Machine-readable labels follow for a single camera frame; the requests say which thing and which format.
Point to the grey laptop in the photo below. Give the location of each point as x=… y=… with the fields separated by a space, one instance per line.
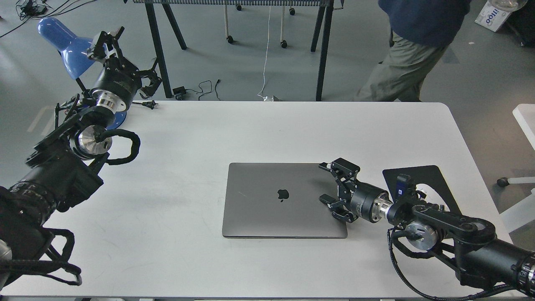
x=279 y=200

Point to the white cardboard box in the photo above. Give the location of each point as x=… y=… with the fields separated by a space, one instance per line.
x=491 y=17

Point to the black mouse pad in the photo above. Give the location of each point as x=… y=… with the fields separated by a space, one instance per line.
x=426 y=178

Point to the blue desk lamp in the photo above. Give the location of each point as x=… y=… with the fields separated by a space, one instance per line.
x=73 y=50

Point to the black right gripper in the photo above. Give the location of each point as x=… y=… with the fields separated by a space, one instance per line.
x=362 y=199

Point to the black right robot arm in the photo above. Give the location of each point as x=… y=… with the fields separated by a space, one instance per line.
x=423 y=230

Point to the white side table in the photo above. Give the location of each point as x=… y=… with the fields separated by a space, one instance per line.
x=525 y=116

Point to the white rolling cart legs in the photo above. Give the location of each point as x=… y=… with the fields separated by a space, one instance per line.
x=257 y=24

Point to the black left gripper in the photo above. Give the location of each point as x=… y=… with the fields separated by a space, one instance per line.
x=116 y=86

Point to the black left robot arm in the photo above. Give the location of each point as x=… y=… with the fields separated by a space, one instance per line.
x=65 y=168

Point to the person in dark jacket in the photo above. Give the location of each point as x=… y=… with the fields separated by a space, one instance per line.
x=420 y=33

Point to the white computer mouse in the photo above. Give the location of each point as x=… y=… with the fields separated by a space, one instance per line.
x=421 y=194

